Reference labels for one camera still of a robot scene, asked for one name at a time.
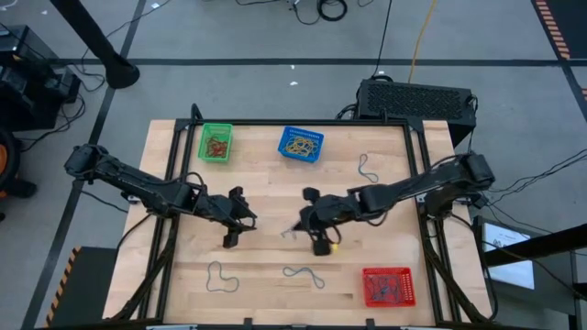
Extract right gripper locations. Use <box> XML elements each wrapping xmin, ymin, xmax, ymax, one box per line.
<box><xmin>293</xmin><ymin>186</ymin><xmax>364</xmax><ymax>258</ymax></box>

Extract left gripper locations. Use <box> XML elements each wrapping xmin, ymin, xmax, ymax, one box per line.
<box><xmin>196</xmin><ymin>185</ymin><xmax>260</xmax><ymax>251</ymax></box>

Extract red plastic basket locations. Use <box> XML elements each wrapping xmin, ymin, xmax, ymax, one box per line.
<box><xmin>361</xmin><ymin>267</ymin><xmax>417</xmax><ymax>308</ymax></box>

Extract blue plastic basket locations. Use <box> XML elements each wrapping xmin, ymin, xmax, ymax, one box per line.
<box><xmin>277</xmin><ymin>126</ymin><xmax>326</xmax><ymax>164</ymax></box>

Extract green plastic basket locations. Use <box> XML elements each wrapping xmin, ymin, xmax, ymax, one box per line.
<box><xmin>196</xmin><ymin>122</ymin><xmax>235</xmax><ymax>164</ymax></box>

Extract black perforated computer case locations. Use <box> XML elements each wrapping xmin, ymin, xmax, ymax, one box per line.
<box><xmin>356</xmin><ymin>78</ymin><xmax>478</xmax><ymax>149</ymax></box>

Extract black mat yellow hazard stripe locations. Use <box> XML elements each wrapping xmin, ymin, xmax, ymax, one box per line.
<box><xmin>43</xmin><ymin>246</ymin><xmax>119</xmax><ymax>329</ymax></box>

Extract black pole stand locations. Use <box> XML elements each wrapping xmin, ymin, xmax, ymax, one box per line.
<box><xmin>48</xmin><ymin>0</ymin><xmax>141</xmax><ymax>91</ymax></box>

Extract monitor with white screen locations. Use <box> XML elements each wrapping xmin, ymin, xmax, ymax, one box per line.
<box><xmin>471</xmin><ymin>214</ymin><xmax>537</xmax><ymax>292</ymax></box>

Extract black orange wheeled device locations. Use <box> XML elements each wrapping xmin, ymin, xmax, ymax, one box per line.
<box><xmin>0</xmin><ymin>126</ymin><xmax>38</xmax><ymax>224</ymax></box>

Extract black beam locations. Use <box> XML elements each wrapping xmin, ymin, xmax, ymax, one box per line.
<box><xmin>483</xmin><ymin>222</ymin><xmax>587</xmax><ymax>268</ymax></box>

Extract black equipment rack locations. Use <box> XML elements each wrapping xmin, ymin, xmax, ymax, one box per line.
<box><xmin>0</xmin><ymin>25</ymin><xmax>83</xmax><ymax>132</ymax></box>

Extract black mat orange stripes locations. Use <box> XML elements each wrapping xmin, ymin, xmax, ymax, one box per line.
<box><xmin>530</xmin><ymin>0</ymin><xmax>587</xmax><ymax>61</ymax></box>

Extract black metal table frame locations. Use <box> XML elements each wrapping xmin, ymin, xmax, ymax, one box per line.
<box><xmin>107</xmin><ymin>103</ymin><xmax>499</xmax><ymax>326</ymax></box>

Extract coiled black cable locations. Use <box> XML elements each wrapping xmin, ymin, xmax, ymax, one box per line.
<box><xmin>316</xmin><ymin>0</ymin><xmax>349</xmax><ymax>23</ymax></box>

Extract yellow cable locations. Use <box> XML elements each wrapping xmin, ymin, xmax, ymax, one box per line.
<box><xmin>406</xmin><ymin>0</ymin><xmax>439</xmax><ymax>84</ymax></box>

